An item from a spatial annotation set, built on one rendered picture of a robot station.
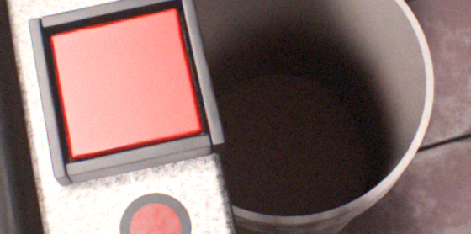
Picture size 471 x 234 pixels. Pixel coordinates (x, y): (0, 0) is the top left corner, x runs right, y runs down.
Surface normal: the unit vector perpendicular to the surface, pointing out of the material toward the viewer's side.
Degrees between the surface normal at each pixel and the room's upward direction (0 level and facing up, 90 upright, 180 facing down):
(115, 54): 0
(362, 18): 87
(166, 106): 0
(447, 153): 1
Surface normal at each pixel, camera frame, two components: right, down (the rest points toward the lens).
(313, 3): -0.29, 0.90
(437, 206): -0.02, -0.29
